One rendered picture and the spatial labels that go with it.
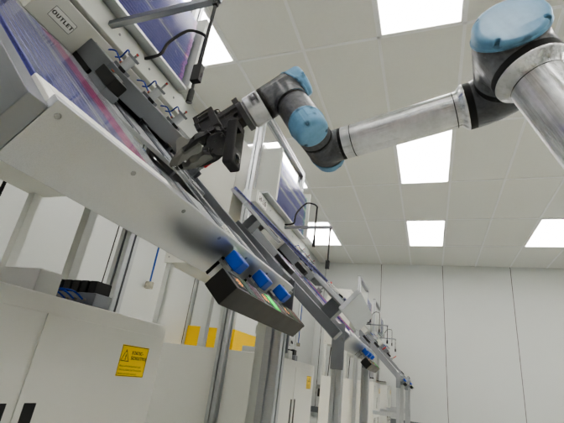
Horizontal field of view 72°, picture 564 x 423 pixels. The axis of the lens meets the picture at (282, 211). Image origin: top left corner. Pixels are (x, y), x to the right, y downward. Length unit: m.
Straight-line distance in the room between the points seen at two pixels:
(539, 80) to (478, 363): 7.73
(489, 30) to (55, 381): 0.94
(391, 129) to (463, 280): 7.74
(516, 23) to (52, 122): 0.67
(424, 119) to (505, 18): 0.23
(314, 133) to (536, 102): 0.38
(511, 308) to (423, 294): 1.54
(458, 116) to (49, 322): 0.86
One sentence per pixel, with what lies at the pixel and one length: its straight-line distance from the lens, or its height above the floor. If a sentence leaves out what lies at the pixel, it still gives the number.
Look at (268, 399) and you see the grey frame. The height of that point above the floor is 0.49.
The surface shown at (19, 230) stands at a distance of 1.51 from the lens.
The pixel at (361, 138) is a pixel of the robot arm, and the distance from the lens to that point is 0.89.
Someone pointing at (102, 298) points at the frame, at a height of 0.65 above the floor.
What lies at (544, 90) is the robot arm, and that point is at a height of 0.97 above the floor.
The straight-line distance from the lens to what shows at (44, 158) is 0.41.
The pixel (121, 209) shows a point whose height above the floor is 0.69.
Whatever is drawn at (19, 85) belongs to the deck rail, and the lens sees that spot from 0.40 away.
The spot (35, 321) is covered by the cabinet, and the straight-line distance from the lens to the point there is 0.79.
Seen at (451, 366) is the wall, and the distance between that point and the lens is 8.28.
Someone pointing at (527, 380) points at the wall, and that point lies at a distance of 8.41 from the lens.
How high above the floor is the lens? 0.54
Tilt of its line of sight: 23 degrees up
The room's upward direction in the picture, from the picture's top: 8 degrees clockwise
